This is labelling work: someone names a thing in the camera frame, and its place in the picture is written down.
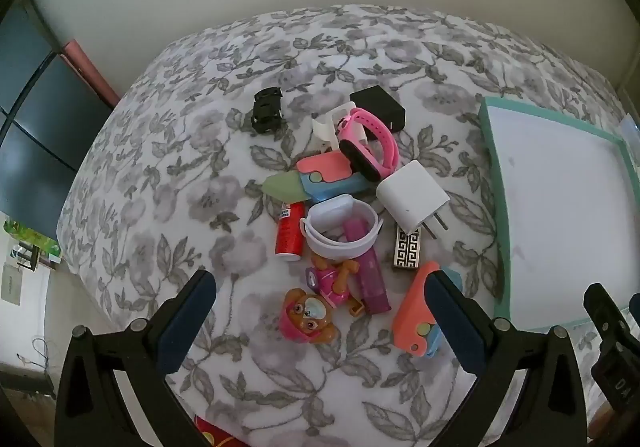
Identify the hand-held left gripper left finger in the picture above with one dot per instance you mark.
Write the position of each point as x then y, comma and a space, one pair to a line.
185, 322

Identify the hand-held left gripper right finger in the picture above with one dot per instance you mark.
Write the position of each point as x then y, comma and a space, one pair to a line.
455, 322

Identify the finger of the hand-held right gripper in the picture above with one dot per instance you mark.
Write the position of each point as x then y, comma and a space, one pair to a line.
602, 312

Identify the coral blue toy case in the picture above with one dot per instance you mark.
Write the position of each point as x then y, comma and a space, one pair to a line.
412, 317

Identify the black white patterned lighter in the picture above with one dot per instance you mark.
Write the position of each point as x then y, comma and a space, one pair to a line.
407, 249

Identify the pink dog toy figure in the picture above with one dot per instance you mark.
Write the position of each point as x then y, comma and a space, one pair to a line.
305, 322

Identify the teal rimmed white tray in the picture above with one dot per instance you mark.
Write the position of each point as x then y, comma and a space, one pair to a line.
550, 202

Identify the red tube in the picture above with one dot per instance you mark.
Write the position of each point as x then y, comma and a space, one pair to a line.
289, 237

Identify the white charger plug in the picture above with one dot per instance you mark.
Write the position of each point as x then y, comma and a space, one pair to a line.
410, 192

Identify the pink smartwatch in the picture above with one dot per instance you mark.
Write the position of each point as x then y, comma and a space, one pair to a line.
385, 139

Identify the coral blue toy knife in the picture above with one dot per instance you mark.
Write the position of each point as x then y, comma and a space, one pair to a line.
325, 169

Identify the black toy car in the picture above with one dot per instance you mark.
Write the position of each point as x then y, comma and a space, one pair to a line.
266, 112

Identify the black charger cube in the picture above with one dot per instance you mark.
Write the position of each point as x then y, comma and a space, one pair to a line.
375, 104

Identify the white plastic holder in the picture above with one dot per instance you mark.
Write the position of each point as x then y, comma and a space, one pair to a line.
325, 129

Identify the purple tube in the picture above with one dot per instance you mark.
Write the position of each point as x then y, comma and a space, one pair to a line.
372, 284

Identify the red printed packet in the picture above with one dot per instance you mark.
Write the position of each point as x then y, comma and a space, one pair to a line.
220, 437

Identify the white smartwatch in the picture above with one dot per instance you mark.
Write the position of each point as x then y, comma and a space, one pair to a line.
327, 247

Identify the green printed box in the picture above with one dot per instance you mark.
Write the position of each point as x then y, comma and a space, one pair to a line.
30, 237

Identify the white router box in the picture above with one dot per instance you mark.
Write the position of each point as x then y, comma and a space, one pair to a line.
631, 132

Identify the grey floral blanket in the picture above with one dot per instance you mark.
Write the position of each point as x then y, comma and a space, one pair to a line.
200, 127

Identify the dark glass cabinet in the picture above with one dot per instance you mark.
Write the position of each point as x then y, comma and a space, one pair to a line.
40, 127

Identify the reddish brown board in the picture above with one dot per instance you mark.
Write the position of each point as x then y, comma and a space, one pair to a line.
92, 74

